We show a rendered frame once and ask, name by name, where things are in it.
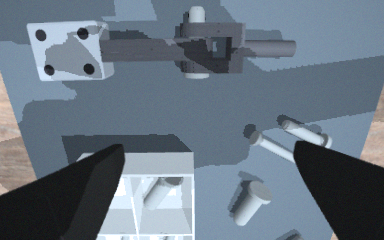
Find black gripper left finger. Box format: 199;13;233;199
0;144;125;240

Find dark grey flat bar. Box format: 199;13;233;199
99;38;213;62

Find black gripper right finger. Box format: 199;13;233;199
293;140;384;240

